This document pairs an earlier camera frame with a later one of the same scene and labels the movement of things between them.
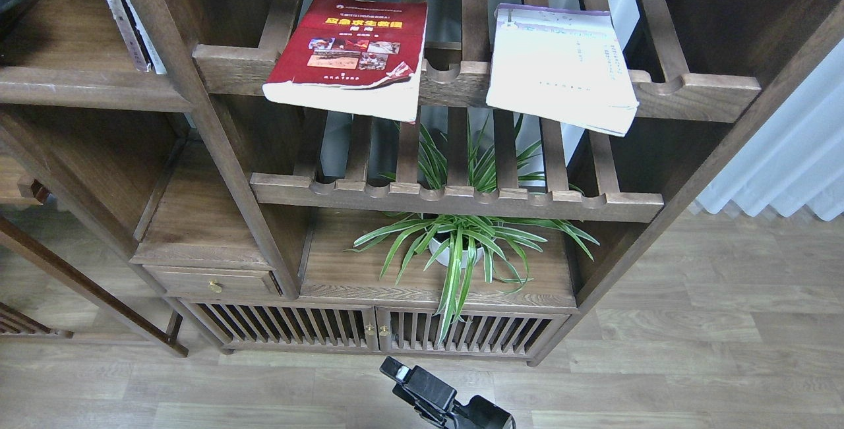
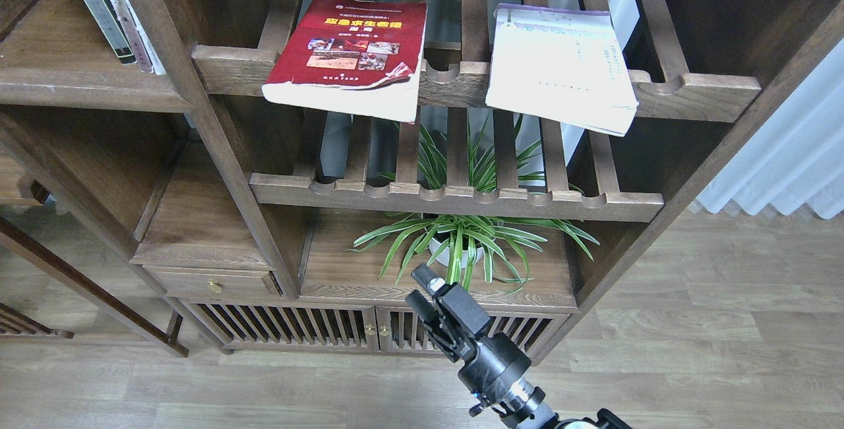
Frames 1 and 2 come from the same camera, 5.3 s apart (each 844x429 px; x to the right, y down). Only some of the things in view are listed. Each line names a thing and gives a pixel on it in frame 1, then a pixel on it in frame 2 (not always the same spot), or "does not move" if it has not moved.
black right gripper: [434, 400] → [496, 366]
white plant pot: [444, 257] does not move
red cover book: [357, 56] does not move
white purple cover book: [564, 64] does not move
